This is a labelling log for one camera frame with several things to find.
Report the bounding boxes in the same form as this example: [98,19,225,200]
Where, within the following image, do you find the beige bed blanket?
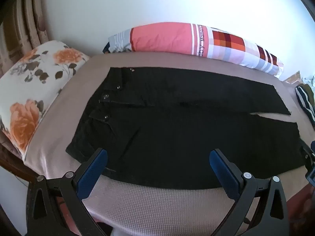
[23,52,315,236]

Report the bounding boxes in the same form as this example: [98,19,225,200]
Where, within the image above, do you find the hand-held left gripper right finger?
[209,149,288,236]

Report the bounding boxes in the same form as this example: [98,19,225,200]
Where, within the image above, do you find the floral pillow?
[0,40,90,161]

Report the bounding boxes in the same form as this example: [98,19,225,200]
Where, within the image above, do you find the striped dark garment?
[295,84,315,128]

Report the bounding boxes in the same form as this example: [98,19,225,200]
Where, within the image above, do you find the pink checked long pillow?
[108,23,284,78]

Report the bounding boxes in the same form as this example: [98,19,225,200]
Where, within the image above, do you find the white crumpled cloth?
[302,75,315,87]

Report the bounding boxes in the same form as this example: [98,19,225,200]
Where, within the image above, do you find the wooden bed frame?
[0,128,37,183]

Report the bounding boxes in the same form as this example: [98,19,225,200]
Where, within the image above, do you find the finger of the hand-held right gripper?
[305,162,315,185]
[300,140,315,163]

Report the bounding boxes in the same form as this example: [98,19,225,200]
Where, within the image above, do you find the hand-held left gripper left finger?
[26,148,109,236]

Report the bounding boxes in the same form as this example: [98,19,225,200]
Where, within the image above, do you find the orange patterned cloth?
[283,71,302,84]

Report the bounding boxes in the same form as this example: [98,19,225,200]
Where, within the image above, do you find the black pants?
[65,67,307,190]

